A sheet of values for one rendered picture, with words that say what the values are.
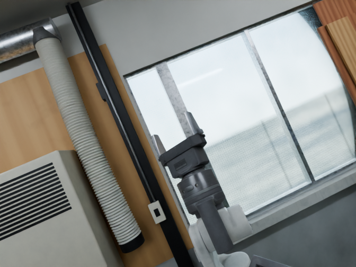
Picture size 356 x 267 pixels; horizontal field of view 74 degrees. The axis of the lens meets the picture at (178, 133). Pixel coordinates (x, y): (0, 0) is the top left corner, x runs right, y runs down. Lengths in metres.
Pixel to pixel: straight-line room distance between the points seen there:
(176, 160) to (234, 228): 0.18
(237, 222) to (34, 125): 1.57
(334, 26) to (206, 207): 1.89
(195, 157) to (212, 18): 1.55
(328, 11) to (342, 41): 0.27
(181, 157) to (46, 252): 1.19
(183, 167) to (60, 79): 1.25
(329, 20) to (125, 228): 2.06
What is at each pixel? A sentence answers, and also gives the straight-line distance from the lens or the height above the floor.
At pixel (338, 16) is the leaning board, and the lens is 2.32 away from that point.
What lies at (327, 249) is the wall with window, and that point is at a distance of 2.21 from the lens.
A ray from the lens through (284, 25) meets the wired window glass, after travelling 2.23.
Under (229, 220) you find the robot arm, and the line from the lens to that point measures 0.51.
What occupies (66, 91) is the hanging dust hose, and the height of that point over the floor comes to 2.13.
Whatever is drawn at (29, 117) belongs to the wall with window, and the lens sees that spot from 1.87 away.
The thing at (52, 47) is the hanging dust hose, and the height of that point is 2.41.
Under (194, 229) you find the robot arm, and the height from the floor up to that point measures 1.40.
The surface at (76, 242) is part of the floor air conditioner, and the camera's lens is 1.53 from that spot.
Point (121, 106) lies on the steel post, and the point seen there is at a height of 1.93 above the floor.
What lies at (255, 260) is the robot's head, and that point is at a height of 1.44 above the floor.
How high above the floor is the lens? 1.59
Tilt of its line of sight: 1 degrees up
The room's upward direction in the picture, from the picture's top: 24 degrees counter-clockwise
